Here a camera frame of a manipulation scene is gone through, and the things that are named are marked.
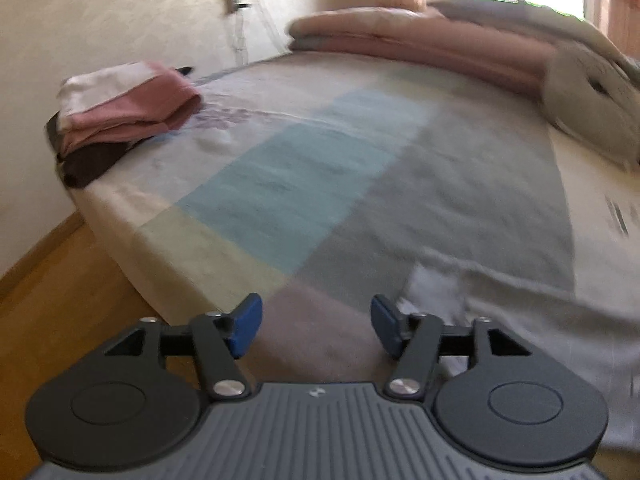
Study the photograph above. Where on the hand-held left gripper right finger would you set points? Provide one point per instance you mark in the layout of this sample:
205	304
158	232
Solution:
387	325

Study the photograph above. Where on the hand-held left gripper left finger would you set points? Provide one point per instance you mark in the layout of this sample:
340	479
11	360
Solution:
247	322

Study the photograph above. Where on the grey long-sleeve shirt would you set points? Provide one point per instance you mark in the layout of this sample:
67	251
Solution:
525	320

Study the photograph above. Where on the patchwork bed sheet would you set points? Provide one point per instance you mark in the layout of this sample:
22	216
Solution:
325	170

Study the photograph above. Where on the dark brown folded garment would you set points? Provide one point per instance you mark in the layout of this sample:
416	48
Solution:
95	165

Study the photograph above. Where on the pink and white folded garment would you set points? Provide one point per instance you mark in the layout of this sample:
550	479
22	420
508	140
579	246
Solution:
125	90

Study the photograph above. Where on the pink folded quilt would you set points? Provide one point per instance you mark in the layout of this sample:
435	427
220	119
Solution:
400	35

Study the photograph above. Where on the grey cat cushion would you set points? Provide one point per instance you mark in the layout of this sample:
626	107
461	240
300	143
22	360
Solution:
590	100

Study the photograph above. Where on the pink checked curtain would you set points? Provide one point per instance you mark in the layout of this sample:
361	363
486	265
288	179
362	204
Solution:
620	10

